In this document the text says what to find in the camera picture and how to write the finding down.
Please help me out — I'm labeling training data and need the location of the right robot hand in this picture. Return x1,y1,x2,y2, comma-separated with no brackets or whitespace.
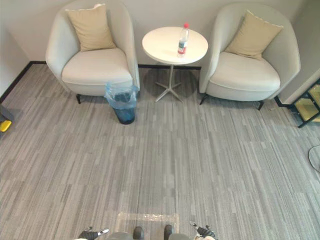
189,220,216,240

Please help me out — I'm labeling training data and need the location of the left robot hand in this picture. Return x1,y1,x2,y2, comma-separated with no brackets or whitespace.
78,226,110,240

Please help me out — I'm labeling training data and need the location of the small dark waste bin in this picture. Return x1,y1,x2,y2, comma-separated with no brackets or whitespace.
111,91,137,125

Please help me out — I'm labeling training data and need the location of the translucent blue bin bag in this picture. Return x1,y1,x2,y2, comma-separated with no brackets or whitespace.
104,80,139,111

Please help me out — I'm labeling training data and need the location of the round white tea table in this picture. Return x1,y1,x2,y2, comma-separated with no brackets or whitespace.
141,26,209,103

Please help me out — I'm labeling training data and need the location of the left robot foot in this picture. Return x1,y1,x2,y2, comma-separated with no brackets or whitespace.
132,226,144,240

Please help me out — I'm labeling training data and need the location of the yellow and grey machine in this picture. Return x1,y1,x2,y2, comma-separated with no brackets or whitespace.
0,103,15,140

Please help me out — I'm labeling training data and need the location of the white armchair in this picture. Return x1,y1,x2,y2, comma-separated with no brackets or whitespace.
45,0,141,105
199,2,301,111

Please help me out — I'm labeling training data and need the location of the clear bottle with red cap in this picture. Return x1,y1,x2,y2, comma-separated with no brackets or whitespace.
177,22,190,58

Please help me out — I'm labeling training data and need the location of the beige cushion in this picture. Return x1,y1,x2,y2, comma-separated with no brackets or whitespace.
65,3,117,53
224,9,285,61

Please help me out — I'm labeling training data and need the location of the black frame glass shelf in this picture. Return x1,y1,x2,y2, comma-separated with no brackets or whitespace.
290,77,320,129

